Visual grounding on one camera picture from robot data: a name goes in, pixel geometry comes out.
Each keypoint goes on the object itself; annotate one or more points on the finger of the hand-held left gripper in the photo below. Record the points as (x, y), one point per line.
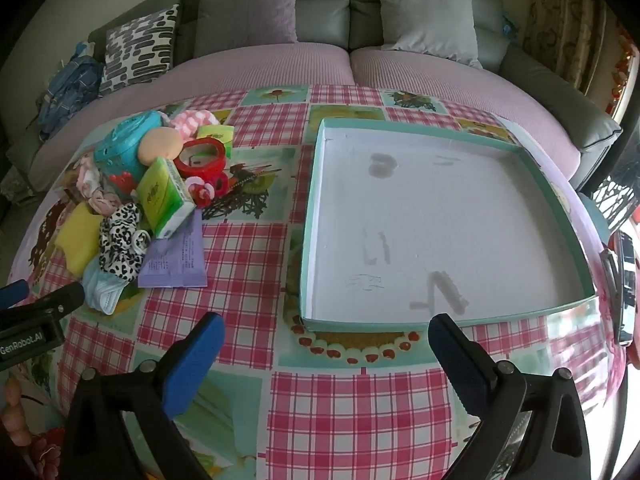
(12, 294)
(55, 301)

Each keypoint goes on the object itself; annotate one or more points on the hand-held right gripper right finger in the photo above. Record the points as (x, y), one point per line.
(457, 360)

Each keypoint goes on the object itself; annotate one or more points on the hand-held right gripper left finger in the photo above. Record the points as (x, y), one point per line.
(195, 360)

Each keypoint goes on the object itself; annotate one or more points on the blue face mask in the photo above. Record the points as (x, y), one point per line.
(102, 287)

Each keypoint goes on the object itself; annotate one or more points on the yellow sponge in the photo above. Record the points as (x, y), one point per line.
(80, 235)

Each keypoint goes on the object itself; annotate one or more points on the leopard print scrunchie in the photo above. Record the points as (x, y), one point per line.
(117, 245)

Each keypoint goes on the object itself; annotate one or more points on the purple wipes packet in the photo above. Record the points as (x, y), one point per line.
(175, 265)

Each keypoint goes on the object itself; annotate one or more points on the white box with teal rim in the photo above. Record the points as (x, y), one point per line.
(440, 220)

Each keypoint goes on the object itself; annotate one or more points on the green tissue pack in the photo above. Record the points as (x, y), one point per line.
(162, 195)

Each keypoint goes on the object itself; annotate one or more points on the peach makeup puff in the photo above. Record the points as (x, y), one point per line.
(160, 145)

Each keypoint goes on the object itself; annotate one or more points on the pink and white fluffy towel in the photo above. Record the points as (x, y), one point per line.
(192, 120)

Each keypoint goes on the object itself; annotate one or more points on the person's left hand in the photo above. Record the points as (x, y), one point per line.
(14, 410)

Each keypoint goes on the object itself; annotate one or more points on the pink floral cloth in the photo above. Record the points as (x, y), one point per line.
(92, 180)

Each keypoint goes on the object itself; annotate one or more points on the teal round toy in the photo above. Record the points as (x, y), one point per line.
(120, 145)

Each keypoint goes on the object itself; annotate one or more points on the standing mirror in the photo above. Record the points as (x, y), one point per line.
(625, 290)

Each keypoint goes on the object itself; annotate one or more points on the blue backpack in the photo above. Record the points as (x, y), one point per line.
(70, 85)

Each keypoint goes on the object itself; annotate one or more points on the small green packet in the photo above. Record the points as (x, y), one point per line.
(215, 132)

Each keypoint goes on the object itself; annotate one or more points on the black and white patterned cushion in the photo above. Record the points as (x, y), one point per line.
(135, 50)

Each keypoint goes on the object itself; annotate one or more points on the lilac sofa cover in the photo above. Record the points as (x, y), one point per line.
(280, 67)

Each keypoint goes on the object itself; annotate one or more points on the small teal cloth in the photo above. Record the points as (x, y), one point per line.
(507, 27)

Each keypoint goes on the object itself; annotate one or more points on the light grey cushion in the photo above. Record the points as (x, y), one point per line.
(425, 20)

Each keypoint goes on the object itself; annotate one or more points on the purple cushion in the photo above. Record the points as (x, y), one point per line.
(245, 10)

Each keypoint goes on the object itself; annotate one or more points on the beige patterned curtain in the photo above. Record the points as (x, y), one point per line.
(565, 20)

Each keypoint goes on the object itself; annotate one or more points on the grey sofa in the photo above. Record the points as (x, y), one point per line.
(325, 15)

